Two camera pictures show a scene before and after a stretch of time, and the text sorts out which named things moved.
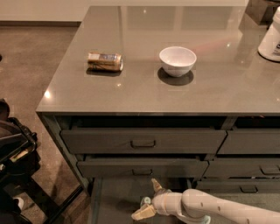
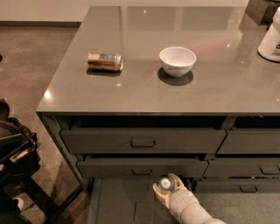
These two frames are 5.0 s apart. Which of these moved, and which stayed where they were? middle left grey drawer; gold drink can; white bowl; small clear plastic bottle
Moved: small clear plastic bottle
Stayed: white bowl; middle left grey drawer; gold drink can
